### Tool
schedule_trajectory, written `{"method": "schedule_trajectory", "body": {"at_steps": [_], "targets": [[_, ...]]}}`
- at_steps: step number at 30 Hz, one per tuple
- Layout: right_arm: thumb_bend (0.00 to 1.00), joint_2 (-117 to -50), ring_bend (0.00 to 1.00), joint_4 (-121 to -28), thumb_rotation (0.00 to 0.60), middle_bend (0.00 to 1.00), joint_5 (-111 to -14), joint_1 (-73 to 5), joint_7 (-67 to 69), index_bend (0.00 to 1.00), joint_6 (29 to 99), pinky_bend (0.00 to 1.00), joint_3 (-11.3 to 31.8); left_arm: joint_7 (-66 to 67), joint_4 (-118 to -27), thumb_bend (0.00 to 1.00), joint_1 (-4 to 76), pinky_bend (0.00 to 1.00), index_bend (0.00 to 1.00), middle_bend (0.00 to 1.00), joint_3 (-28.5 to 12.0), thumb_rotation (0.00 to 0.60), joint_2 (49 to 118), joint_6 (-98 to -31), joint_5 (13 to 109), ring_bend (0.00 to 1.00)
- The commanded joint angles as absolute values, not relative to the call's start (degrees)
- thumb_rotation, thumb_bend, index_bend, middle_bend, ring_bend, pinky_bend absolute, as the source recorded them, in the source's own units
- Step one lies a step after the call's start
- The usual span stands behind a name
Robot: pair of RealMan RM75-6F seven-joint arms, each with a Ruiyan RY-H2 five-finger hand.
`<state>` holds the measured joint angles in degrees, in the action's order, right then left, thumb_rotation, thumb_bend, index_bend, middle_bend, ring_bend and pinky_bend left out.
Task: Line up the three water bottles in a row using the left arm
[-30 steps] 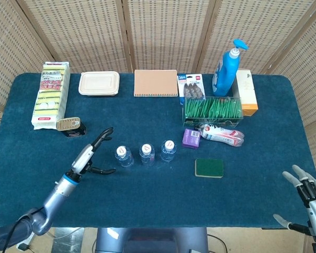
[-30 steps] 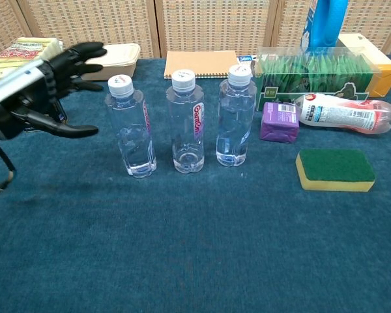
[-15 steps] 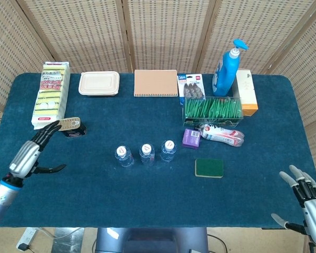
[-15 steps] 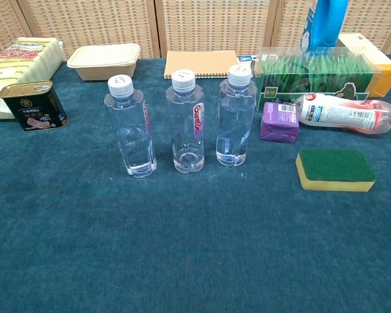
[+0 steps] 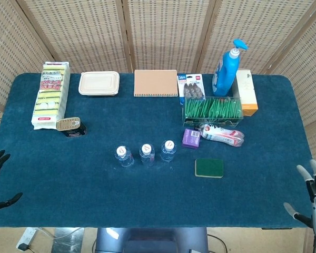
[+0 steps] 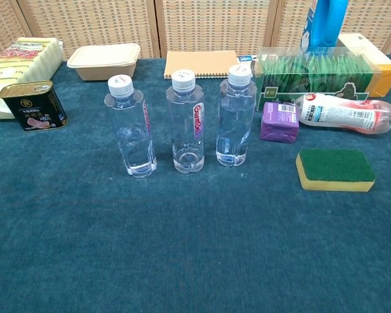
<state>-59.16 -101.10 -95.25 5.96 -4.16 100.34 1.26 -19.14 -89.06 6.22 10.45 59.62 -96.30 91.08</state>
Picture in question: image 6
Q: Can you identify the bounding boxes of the clear Ganten water bottle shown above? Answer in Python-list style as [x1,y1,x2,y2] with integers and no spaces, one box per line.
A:
[104,74,158,179]
[166,68,205,174]

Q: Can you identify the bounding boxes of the teal table cloth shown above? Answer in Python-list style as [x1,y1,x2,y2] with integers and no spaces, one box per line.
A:
[0,53,391,313]

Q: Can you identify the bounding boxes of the purple wrapped packet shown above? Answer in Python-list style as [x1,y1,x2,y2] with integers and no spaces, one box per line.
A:
[259,101,300,144]

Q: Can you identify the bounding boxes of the brown spiral notebook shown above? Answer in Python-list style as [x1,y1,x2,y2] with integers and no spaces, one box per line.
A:
[164,50,242,80]

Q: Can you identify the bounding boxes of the beige takeaway food box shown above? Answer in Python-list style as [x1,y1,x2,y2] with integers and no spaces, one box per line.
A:
[66,42,141,82]

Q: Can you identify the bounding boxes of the woven folding screen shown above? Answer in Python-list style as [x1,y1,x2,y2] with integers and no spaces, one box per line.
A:
[0,0,391,61]

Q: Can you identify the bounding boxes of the green and yellow sponge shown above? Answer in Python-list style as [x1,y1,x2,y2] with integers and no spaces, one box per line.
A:
[295,149,377,192]

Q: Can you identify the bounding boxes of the clear box of green sachets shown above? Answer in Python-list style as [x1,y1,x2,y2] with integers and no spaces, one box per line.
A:
[250,46,384,113]

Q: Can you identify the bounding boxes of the lying bottle, red white label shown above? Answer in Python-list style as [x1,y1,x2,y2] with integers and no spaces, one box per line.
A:
[294,93,391,135]

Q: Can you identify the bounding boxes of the black luncheon meat can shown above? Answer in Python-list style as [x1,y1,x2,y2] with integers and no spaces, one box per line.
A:
[0,80,68,132]

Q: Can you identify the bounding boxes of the blue pump dispenser bottle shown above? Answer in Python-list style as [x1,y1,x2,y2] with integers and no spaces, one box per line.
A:
[300,0,349,53]

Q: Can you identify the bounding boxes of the yellow sponge multipack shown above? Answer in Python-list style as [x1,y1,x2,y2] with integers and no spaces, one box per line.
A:
[0,37,65,121]

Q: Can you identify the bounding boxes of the cream and orange carton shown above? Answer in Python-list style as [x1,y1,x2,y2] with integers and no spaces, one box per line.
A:
[337,32,391,98]

